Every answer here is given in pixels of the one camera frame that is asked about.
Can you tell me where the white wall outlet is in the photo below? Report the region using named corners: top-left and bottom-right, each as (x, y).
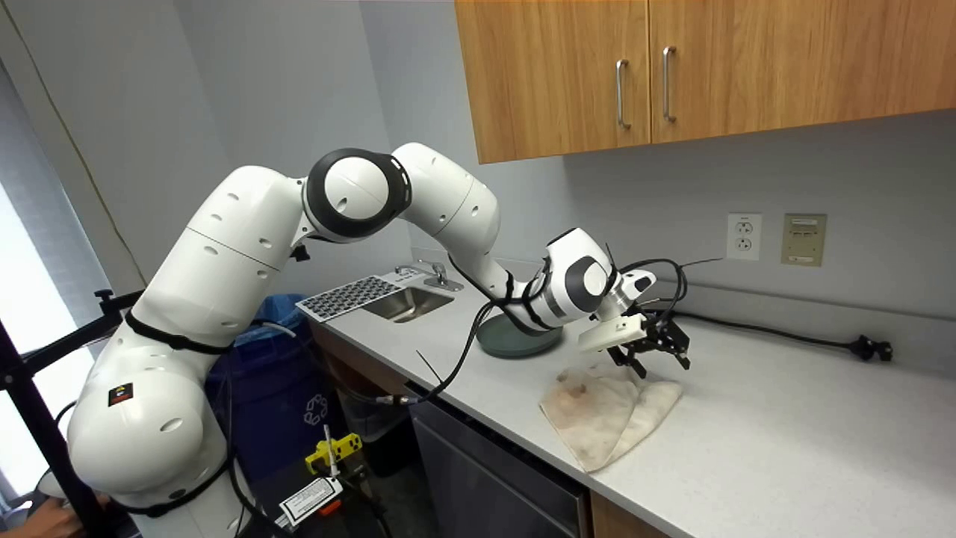
top-left (726, 216), bottom-right (763, 262)

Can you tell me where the cream white cloth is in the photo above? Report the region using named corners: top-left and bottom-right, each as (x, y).
top-left (537, 365), bottom-right (685, 473)

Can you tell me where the blue recycling bin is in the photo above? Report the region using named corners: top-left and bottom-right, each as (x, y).
top-left (206, 292), bottom-right (328, 483)

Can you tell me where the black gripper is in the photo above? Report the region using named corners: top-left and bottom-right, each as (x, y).
top-left (608, 311), bottom-right (694, 378)

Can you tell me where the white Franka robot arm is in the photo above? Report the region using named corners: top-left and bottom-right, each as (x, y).
top-left (68, 139), bottom-right (690, 516)

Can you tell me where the right upper cabinet handle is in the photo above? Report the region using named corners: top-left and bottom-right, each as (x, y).
top-left (661, 45), bottom-right (679, 121)

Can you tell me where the yellow handled tool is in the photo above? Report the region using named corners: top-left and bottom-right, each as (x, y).
top-left (303, 429), bottom-right (366, 474)

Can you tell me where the left upper cabinet handle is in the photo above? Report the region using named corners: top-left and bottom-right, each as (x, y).
top-left (612, 57), bottom-right (631, 132)

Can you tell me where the steel kitchen sink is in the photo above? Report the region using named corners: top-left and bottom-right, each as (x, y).
top-left (369, 286), bottom-right (449, 323)

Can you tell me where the black power cord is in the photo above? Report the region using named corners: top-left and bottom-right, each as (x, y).
top-left (672, 305), bottom-right (897, 365)

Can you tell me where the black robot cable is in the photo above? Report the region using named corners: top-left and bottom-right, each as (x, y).
top-left (375, 253), bottom-right (694, 408)

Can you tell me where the wooden upper cabinet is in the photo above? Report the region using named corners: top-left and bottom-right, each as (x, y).
top-left (454, 0), bottom-right (956, 162)

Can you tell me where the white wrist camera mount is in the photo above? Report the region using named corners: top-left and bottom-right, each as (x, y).
top-left (576, 311), bottom-right (645, 353)

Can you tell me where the black camera tripod stand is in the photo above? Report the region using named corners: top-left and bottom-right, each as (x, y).
top-left (0, 286), bottom-right (143, 538)

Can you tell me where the cabinet handle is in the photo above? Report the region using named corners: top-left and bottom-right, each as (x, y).
top-left (612, 57), bottom-right (631, 132)
top-left (661, 45), bottom-right (679, 121)

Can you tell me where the black dishwasher front panel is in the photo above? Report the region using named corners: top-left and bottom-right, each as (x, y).
top-left (409, 402), bottom-right (588, 538)

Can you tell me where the beige wall switch plate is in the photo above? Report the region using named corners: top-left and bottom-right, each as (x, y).
top-left (781, 213), bottom-right (829, 266)

